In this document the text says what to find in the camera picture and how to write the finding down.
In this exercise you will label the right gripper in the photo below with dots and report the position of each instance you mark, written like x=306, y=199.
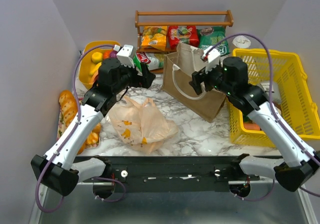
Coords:
x=199, y=79

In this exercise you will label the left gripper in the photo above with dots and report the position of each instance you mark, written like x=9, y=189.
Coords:
x=144, y=75

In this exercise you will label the burlap tote bag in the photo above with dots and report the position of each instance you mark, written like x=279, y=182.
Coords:
x=178, y=69

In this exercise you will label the red chips bag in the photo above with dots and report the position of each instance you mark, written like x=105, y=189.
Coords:
x=182, y=34

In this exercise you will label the green Real chips bag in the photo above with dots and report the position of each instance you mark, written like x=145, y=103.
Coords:
x=210, y=36

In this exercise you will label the orange plastic grocery bag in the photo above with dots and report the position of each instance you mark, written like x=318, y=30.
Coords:
x=141, y=126

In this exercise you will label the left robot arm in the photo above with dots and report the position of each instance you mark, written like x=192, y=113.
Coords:
x=56, y=169

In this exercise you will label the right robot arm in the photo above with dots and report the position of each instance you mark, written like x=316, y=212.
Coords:
x=299, y=161

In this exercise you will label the green white Chulz chips bag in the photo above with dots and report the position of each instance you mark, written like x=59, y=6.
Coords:
x=153, y=61

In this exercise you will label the yellow chips bag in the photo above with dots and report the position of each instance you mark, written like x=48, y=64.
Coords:
x=154, y=37

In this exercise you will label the purple onion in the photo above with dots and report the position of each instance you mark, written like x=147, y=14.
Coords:
x=113, y=54

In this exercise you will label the orange tomato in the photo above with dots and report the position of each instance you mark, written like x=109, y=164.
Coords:
x=106, y=54

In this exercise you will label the wooden shelf rack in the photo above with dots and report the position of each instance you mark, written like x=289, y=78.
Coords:
x=179, y=18

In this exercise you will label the yellow lemon squash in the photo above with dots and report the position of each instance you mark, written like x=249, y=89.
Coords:
x=95, y=68

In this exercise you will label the yellow round squash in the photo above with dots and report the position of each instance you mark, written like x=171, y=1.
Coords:
x=97, y=57

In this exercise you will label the yellow plastic bin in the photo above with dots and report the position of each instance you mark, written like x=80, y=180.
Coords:
x=86, y=65

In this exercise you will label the orange carrot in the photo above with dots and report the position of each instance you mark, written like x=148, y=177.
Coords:
x=251, y=126

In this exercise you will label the long baguette bread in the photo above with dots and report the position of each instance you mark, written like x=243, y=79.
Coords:
x=68, y=107

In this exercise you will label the yellow mesh basket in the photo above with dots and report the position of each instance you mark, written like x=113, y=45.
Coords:
x=297, y=107

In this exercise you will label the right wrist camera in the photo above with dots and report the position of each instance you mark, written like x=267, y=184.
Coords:
x=212, y=57

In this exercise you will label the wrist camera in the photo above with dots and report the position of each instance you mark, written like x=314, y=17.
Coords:
x=212, y=57
x=126, y=55

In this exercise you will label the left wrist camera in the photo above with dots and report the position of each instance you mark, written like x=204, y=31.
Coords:
x=126, y=55

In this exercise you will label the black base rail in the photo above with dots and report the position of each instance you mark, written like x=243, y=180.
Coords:
x=169, y=174

